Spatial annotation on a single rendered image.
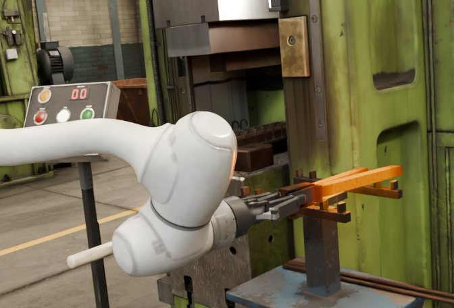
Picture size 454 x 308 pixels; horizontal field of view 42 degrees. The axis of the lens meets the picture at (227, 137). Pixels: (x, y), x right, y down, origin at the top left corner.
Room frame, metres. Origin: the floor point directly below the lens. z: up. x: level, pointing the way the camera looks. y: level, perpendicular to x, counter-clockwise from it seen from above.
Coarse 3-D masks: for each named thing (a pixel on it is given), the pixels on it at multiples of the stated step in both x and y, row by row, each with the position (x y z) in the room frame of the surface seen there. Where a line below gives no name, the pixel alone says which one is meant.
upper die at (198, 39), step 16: (176, 32) 1.90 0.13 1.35; (192, 32) 1.85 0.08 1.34; (208, 32) 1.80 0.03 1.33; (224, 32) 1.84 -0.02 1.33; (240, 32) 1.89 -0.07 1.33; (256, 32) 1.95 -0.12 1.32; (272, 32) 2.01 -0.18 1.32; (176, 48) 1.90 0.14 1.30; (192, 48) 1.85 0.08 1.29; (208, 48) 1.80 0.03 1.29; (224, 48) 1.84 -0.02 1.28; (240, 48) 1.89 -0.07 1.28; (256, 48) 1.94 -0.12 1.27
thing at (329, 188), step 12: (384, 168) 1.35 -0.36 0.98; (396, 168) 1.36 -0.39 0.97; (336, 180) 1.24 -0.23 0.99; (348, 180) 1.24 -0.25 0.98; (360, 180) 1.27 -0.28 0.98; (372, 180) 1.30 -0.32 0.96; (288, 192) 1.12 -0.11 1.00; (324, 192) 1.18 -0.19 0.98; (336, 192) 1.21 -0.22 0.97; (312, 204) 1.16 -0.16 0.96
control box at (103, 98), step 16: (32, 96) 2.22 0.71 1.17; (64, 96) 2.17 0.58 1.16; (96, 96) 2.12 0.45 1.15; (112, 96) 2.13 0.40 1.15; (32, 112) 2.19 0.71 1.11; (48, 112) 2.16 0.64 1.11; (80, 112) 2.11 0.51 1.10; (96, 112) 2.09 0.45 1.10; (112, 112) 2.12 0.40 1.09; (64, 160) 2.10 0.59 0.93; (80, 160) 2.08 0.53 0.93; (96, 160) 2.06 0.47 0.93
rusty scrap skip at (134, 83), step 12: (120, 84) 9.86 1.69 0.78; (132, 84) 10.01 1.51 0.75; (144, 84) 7.99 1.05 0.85; (120, 96) 8.49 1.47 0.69; (132, 96) 8.28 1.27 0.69; (144, 96) 8.10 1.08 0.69; (120, 108) 8.65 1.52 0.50; (132, 108) 8.43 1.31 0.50; (144, 108) 8.24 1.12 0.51; (132, 120) 8.58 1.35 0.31; (144, 120) 8.38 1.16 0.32
